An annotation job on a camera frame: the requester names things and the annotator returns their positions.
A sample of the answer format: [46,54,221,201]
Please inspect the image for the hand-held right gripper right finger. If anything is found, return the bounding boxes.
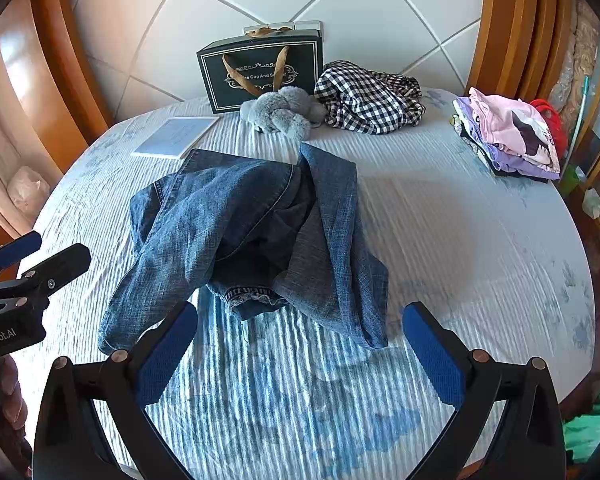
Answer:
[401,301,567,480]

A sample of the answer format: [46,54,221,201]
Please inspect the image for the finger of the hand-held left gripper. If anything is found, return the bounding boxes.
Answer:
[0,242,92,323]
[0,231,43,281]

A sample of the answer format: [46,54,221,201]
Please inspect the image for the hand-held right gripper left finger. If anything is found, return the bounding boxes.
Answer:
[32,301,199,480]

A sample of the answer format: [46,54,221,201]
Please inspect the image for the blue denim jeans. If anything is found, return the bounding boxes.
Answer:
[97,142,391,356]

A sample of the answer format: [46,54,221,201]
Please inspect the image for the stack of folded clothes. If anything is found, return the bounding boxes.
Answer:
[451,86,563,184]

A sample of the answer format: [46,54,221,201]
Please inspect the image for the clear plastic bag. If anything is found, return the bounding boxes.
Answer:
[7,166,51,212]

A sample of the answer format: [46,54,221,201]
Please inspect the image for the green cloth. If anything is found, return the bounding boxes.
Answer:
[562,392,600,467]

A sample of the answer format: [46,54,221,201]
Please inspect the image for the white book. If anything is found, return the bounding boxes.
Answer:
[131,116,222,160]

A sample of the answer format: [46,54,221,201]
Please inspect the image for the grey plush toy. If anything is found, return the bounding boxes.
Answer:
[240,86,328,140]

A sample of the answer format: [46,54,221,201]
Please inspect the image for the black white checkered garment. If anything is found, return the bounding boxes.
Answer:
[313,60,427,136]

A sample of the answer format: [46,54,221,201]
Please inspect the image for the red bag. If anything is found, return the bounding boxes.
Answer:
[529,99,569,152]

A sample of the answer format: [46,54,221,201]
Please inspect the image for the black gift bag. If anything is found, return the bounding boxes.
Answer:
[196,28,325,115]

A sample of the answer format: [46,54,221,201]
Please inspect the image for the white padded wooden headboard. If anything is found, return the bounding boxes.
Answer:
[29,0,576,171]

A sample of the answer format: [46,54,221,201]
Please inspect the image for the wooden bed frame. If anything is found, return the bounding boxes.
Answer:
[555,180,600,411]

